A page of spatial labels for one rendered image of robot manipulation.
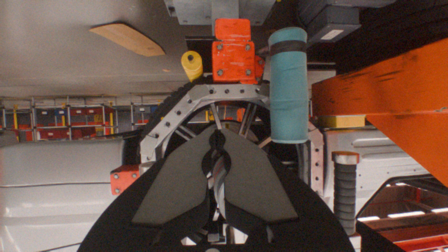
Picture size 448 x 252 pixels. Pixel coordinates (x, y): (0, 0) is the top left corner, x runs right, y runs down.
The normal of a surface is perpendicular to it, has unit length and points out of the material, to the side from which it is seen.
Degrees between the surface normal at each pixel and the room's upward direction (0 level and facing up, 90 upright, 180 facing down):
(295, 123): 88
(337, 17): 90
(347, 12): 90
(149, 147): 90
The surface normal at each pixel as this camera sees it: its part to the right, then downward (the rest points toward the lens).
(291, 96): -0.25, 0.02
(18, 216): 0.00, 0.04
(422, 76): -1.00, 0.04
